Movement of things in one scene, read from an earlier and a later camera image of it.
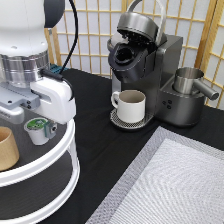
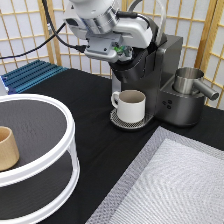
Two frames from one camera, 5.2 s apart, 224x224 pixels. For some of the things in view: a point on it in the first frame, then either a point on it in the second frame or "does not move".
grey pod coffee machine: x=143 y=59 does not move
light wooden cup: x=9 y=152 does not move
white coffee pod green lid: x=36 y=128 to x=119 y=50
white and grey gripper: x=47 y=96 to x=130 y=32
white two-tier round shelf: x=44 y=180 does not move
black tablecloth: x=106 y=151 does not move
